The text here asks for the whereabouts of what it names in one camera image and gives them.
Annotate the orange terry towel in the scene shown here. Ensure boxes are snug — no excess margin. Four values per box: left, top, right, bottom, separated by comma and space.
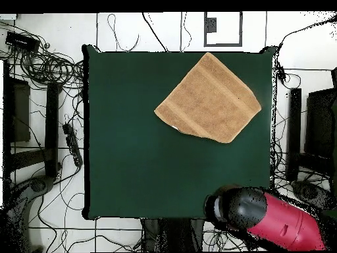
153, 51, 262, 144

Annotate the dark green table cloth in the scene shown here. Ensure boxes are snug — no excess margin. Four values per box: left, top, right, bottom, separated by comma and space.
82, 44, 277, 221

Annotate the black power strip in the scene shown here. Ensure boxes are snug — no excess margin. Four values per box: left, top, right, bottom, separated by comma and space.
62, 123, 84, 168

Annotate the grey black stand base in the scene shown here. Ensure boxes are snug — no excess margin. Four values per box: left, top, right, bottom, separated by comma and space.
6, 174, 56, 252
290, 179, 337, 211

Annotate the black electronics box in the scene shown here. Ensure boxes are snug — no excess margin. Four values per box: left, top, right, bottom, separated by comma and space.
5, 30, 41, 53

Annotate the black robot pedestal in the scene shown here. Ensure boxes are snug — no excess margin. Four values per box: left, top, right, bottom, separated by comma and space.
140, 217, 206, 252

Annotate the grey rectangular floor frame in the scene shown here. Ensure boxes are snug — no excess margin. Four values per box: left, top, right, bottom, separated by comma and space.
203, 11, 244, 47

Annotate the thin black looped cable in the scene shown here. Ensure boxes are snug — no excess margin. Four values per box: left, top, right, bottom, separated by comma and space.
107, 13, 140, 53

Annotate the coiled black cable tangle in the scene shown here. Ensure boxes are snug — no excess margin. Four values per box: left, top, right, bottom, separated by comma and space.
15, 44, 84, 89

